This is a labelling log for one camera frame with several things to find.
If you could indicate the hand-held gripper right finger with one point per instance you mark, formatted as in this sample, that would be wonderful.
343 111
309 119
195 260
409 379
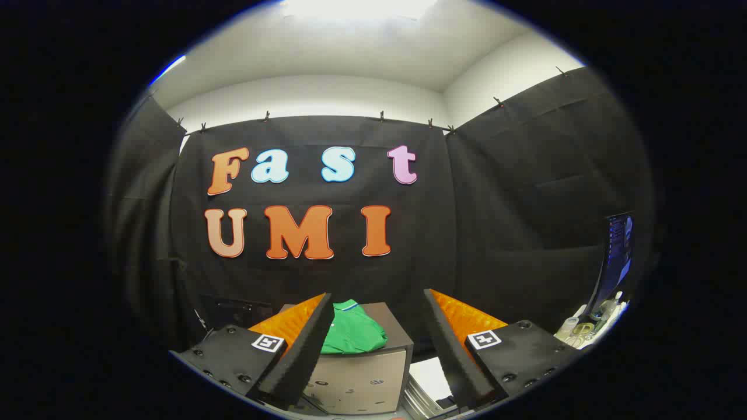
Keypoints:
449 350

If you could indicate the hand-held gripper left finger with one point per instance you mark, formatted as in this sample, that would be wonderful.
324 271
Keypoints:
309 350

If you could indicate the green polo shirt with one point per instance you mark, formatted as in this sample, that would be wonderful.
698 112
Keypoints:
356 332

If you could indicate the white board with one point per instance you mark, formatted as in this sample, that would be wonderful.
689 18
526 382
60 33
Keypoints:
432 376

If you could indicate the white plastic container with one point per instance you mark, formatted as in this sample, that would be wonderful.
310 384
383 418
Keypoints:
567 328

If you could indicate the black backdrop cloth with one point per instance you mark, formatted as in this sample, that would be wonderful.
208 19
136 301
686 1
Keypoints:
496 221

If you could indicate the clear plastic bottle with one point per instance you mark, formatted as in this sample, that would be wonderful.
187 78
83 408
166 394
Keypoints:
614 304

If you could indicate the computer monitor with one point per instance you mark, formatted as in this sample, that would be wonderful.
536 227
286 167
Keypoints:
617 256

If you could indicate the row of black cloth clips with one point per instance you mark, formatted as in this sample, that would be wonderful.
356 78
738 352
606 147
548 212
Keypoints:
381 115

